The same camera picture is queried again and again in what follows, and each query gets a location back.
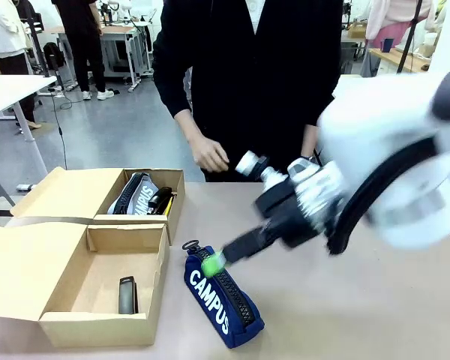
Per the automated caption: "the black stand pole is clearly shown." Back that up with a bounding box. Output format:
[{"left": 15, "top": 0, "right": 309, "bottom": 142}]
[{"left": 395, "top": 0, "right": 425, "bottom": 75}]

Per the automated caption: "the bystander in black clothes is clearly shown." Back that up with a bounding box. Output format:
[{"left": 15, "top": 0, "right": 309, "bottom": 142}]
[{"left": 51, "top": 0, "right": 116, "bottom": 101}]

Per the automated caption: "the black stapler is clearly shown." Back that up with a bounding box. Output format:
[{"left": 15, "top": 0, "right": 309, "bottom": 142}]
[{"left": 148, "top": 186, "right": 174, "bottom": 215}]

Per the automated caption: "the navy CAMPUS pencil case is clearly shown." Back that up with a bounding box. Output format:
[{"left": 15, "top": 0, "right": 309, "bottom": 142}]
[{"left": 181, "top": 239, "right": 266, "bottom": 350}]

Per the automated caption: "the person's right hand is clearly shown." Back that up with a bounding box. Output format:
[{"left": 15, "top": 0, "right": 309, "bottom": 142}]
[{"left": 190, "top": 133, "right": 231, "bottom": 174}]

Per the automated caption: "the white table with round leg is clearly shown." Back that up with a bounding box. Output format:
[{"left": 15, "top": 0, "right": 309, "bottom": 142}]
[{"left": 0, "top": 74, "right": 58, "bottom": 182}]

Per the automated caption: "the person's left forearm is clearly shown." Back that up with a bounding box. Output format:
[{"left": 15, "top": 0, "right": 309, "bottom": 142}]
[{"left": 302, "top": 122, "right": 324, "bottom": 158}]

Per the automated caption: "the grey CAMPUS pencil case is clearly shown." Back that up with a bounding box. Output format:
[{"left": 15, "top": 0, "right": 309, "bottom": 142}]
[{"left": 108, "top": 172, "right": 161, "bottom": 218}]

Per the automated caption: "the wooden side table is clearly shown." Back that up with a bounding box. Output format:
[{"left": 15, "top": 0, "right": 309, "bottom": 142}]
[{"left": 368, "top": 46, "right": 433, "bottom": 75}]

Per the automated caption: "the black floor cable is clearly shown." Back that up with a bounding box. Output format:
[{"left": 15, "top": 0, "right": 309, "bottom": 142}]
[{"left": 50, "top": 73, "right": 70, "bottom": 170}]

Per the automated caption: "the dark grey stapler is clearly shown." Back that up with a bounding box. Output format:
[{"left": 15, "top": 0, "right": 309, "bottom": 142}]
[{"left": 118, "top": 276, "right": 140, "bottom": 316}]

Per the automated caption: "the black arm cable sleeve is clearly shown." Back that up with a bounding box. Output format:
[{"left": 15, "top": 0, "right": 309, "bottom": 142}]
[{"left": 325, "top": 136, "right": 440, "bottom": 257}]

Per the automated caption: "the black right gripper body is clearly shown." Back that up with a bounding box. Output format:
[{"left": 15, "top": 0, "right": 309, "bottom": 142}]
[{"left": 253, "top": 179, "right": 323, "bottom": 249}]

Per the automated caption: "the grey workbench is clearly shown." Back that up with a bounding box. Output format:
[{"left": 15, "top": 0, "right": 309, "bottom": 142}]
[{"left": 58, "top": 22, "right": 154, "bottom": 94}]

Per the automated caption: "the bystander in white jacket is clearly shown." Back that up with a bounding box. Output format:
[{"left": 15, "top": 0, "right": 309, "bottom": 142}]
[{"left": 0, "top": 0, "right": 43, "bottom": 131}]

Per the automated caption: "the shallow cardboard box with lid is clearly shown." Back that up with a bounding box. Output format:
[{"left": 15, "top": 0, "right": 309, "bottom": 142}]
[{"left": 9, "top": 166, "right": 187, "bottom": 247}]

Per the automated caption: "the person's right forearm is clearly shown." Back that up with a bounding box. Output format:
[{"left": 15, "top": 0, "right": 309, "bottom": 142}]
[{"left": 173, "top": 107, "right": 208, "bottom": 143}]

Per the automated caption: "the person torso in black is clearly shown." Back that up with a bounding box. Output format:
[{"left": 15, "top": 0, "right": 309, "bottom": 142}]
[{"left": 151, "top": 0, "right": 343, "bottom": 184}]

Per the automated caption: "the black backpack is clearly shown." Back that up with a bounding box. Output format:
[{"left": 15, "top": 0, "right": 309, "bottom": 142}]
[{"left": 43, "top": 41, "right": 66, "bottom": 71}]

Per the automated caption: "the bystander in pink top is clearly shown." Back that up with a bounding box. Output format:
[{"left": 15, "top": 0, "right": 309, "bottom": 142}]
[{"left": 365, "top": 0, "right": 437, "bottom": 50}]

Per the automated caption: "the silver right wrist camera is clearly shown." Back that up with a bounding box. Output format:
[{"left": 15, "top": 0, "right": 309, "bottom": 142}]
[{"left": 235, "top": 149, "right": 290, "bottom": 188}]

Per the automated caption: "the deep cardboard box with lid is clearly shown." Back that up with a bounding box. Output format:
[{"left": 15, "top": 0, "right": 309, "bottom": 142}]
[{"left": 0, "top": 223, "right": 172, "bottom": 348}]

